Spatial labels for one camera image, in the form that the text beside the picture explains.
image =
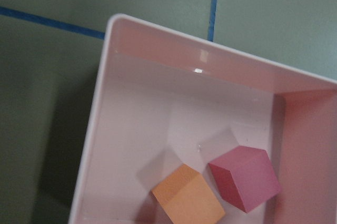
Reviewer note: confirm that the orange foam block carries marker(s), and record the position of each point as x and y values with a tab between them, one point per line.
186	197

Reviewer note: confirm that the red foam block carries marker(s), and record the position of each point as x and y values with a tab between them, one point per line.
245	177

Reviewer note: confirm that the pink plastic bin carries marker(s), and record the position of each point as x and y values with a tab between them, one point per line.
163	98

